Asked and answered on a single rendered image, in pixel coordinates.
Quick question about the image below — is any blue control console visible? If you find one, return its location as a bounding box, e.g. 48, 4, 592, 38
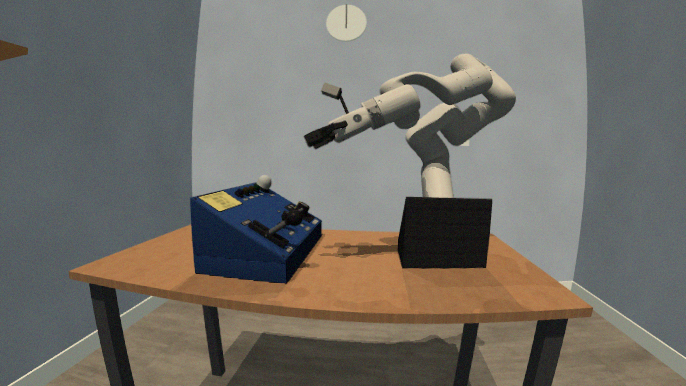
190, 175, 322, 283

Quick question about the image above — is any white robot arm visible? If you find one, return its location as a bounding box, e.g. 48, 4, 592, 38
363, 54, 516, 198

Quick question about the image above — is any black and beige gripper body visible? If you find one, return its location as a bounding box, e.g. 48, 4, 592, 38
328, 103, 375, 143

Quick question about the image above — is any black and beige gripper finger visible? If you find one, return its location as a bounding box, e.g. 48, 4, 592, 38
304, 121, 348, 147
313, 136, 335, 149

